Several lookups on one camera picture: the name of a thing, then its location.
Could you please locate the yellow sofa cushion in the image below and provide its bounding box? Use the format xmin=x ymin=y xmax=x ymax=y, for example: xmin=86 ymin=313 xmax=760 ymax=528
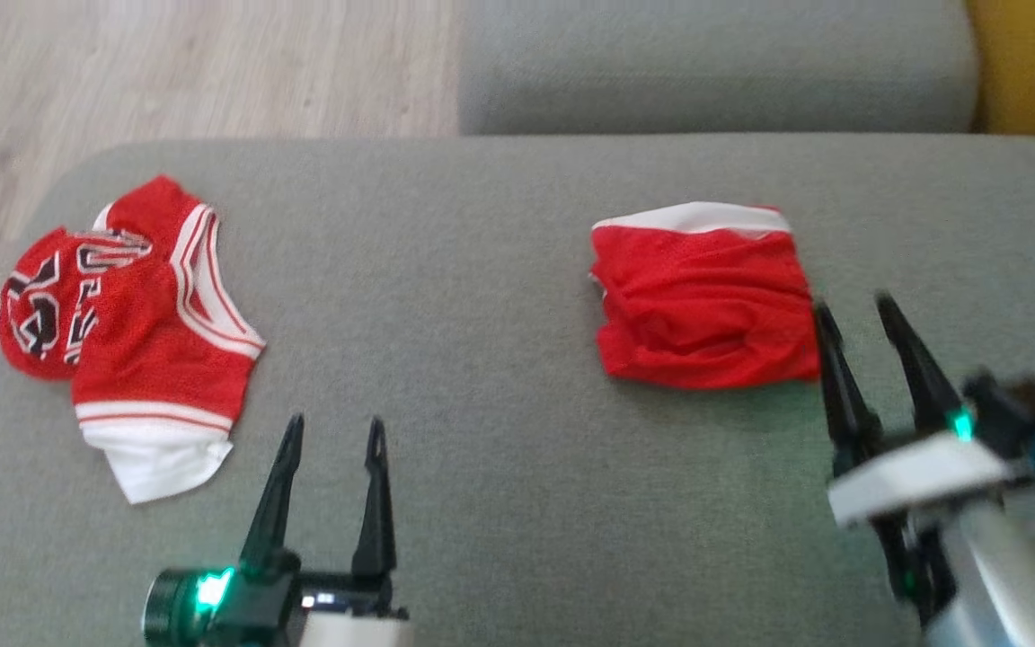
xmin=967 ymin=0 xmax=1035 ymax=142

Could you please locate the grey sofa back cushion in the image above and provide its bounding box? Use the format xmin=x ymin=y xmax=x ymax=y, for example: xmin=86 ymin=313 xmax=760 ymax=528
xmin=457 ymin=0 xmax=981 ymax=136

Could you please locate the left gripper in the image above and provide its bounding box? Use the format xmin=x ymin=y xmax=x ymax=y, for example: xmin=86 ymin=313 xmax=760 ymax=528
xmin=212 ymin=413 xmax=412 ymax=647

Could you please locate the red shorts white trim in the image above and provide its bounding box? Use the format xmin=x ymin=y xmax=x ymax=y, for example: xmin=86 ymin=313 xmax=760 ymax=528
xmin=589 ymin=201 xmax=822 ymax=391

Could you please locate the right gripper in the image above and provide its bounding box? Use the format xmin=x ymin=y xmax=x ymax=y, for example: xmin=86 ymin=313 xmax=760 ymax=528
xmin=812 ymin=292 xmax=1035 ymax=528

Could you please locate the red white printed jersey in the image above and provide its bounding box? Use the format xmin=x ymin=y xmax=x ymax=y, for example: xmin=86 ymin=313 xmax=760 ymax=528
xmin=0 ymin=175 xmax=267 ymax=506

